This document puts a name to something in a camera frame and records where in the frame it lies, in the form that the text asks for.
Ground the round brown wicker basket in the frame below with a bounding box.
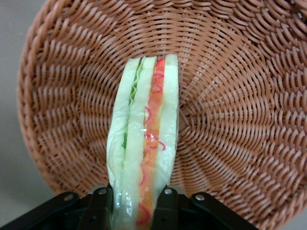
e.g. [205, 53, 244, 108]
[16, 0, 307, 230]

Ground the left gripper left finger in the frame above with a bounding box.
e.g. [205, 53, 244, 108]
[0, 185, 114, 230]

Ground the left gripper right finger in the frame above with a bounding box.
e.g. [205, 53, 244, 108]
[153, 186, 260, 230]

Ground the triangle sandwich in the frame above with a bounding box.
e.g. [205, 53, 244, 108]
[106, 54, 179, 230]

